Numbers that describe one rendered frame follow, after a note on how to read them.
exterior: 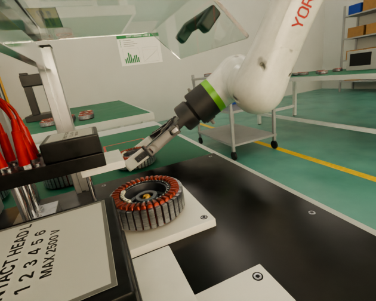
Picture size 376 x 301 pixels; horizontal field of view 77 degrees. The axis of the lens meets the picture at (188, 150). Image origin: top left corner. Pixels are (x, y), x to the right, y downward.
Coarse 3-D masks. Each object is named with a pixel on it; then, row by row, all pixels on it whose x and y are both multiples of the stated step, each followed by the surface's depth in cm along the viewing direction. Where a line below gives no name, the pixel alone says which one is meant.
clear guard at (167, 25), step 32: (0, 0) 22; (32, 0) 23; (64, 0) 24; (96, 0) 25; (128, 0) 27; (160, 0) 28; (192, 0) 29; (32, 32) 35; (64, 32) 37; (96, 32) 40; (128, 32) 44; (160, 32) 44; (192, 32) 37; (224, 32) 31
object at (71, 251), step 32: (32, 224) 10; (64, 224) 10; (96, 224) 10; (0, 256) 8; (32, 256) 8; (64, 256) 8; (96, 256) 8; (128, 256) 10; (160, 256) 13; (0, 288) 7; (32, 288) 7; (64, 288) 7; (96, 288) 7; (128, 288) 6; (160, 288) 11
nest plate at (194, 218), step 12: (192, 204) 37; (180, 216) 34; (192, 216) 34; (204, 216) 33; (156, 228) 32; (168, 228) 32; (180, 228) 31; (192, 228) 31; (204, 228) 32; (132, 240) 30; (144, 240) 30; (156, 240) 30; (168, 240) 30; (132, 252) 29; (144, 252) 29
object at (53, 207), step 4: (44, 204) 34; (48, 204) 34; (52, 204) 34; (56, 204) 33; (44, 208) 33; (48, 208) 32; (52, 208) 32; (56, 208) 32; (60, 208) 34; (40, 212) 32; (44, 212) 32; (48, 212) 32; (52, 212) 31; (56, 212) 32; (20, 216) 31; (40, 216) 30; (16, 220) 30; (20, 220) 30
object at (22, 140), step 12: (12, 108) 29; (12, 120) 25; (0, 132) 28; (12, 132) 25; (24, 132) 29; (0, 144) 28; (24, 144) 26; (0, 156) 26; (12, 156) 29; (24, 156) 26; (36, 156) 28; (0, 168) 26; (24, 168) 26
